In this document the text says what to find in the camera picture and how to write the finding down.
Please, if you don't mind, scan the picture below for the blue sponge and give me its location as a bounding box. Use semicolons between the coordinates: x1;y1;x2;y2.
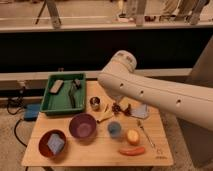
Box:
47;134;65;155

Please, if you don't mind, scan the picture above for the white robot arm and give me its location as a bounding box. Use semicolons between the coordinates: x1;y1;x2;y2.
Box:
98;50;213;131

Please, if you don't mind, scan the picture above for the purple bowl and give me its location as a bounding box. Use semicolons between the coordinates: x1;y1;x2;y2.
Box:
69;113;97;140

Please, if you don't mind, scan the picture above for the red bowl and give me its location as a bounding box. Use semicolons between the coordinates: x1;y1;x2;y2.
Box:
38;130;66;158

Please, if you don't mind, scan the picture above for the small metal cup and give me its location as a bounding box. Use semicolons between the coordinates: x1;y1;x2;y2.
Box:
90;97;100;111

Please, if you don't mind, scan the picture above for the dark grape bunch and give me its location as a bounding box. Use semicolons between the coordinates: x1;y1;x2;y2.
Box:
112;103;131;116

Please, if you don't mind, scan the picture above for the yellow banana piece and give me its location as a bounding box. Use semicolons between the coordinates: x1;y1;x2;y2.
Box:
97;105;113;123

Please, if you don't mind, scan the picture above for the dark tool in tray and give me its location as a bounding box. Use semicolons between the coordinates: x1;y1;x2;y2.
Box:
68;79;81;108

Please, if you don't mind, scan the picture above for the grey folded cloth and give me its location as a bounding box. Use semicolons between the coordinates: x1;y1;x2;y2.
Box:
131;104;149;119

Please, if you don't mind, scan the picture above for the green plastic tray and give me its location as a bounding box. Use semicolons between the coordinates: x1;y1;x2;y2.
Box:
40;73;86;116

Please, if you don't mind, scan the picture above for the blue glass cup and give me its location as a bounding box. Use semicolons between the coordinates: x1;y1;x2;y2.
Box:
107;121;121;138

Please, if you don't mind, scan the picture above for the grey block in tray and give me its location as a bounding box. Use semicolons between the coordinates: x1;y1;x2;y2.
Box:
50;80;64;94

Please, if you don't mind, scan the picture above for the yellow peach fruit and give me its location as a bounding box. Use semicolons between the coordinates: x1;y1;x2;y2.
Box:
126;129;140;145

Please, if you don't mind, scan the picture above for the metal spoon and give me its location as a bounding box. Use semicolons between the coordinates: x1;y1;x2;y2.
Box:
137;120;156;149

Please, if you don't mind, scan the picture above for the blue power box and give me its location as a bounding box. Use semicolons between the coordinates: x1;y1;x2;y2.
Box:
24;104;40;121

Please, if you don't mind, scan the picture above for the black cable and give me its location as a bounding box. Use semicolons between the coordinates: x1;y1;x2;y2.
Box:
6;96;28;148

